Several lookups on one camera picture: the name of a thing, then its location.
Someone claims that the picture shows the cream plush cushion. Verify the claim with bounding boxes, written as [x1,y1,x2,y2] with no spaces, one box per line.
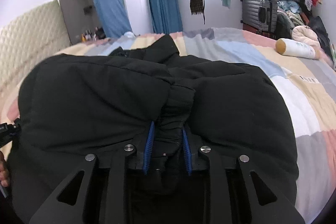
[291,26,321,48]

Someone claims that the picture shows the left hand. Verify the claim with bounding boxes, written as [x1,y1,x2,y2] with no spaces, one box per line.
[0,151,10,188]

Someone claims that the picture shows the blue curtain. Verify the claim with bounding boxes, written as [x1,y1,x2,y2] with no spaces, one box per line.
[149,0,183,34]

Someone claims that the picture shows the blue covered chair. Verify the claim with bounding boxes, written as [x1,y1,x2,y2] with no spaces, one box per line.
[93,0,132,39]

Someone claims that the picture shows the cream quilted headboard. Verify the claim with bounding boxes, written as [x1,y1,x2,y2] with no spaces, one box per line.
[1,0,71,93]

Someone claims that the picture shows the black puffy jacket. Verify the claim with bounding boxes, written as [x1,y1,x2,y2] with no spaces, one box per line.
[8,36,303,223]

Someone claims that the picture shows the white cylindrical bolster pillow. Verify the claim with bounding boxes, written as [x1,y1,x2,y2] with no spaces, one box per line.
[275,38,321,60]

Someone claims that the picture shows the patchwork pastel bed quilt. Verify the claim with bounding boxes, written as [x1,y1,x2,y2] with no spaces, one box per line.
[1,28,335,223]

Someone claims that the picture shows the grey ribbed suitcase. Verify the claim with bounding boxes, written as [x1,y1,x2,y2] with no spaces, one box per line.
[240,0,277,33]

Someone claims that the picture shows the bottles on nightstand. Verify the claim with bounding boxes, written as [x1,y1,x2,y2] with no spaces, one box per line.
[80,27,106,42]

